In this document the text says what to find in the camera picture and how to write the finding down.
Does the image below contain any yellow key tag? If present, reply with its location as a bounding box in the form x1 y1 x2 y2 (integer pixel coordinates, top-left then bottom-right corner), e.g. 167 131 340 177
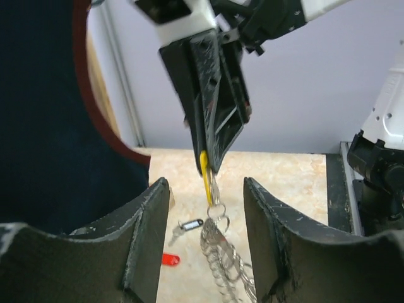
199 150 213 206

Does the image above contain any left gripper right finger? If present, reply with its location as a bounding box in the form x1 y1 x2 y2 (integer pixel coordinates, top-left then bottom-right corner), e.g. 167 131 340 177
242 176 379 303

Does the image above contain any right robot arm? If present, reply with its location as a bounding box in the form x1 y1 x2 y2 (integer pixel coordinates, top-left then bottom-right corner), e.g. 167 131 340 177
211 1 403 224

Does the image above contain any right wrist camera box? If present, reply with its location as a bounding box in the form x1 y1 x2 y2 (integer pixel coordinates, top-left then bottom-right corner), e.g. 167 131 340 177
131 0 217 46

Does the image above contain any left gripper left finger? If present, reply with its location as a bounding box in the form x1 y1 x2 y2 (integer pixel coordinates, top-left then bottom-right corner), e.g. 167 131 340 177
69 176 170 303

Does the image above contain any black key tag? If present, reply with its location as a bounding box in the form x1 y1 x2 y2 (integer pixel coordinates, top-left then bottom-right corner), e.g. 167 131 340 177
179 218 204 232

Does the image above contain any silver key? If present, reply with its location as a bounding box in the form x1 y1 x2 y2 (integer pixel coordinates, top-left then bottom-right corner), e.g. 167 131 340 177
167 226 184 247

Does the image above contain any wooden clothes rack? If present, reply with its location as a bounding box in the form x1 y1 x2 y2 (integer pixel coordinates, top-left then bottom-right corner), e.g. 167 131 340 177
85 28 176 209

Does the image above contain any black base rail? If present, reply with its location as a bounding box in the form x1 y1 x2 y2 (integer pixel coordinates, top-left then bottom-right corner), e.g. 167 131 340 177
326 141 363 236

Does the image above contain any dark navy vest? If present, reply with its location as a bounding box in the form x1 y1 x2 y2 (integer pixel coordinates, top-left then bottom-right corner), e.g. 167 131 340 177
1 1 150 234

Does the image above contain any red key tag right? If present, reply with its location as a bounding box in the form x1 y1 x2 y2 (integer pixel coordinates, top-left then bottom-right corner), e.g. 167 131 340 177
162 252 181 267

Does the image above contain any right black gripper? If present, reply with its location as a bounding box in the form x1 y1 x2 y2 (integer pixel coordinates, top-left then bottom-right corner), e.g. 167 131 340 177
159 28 251 172

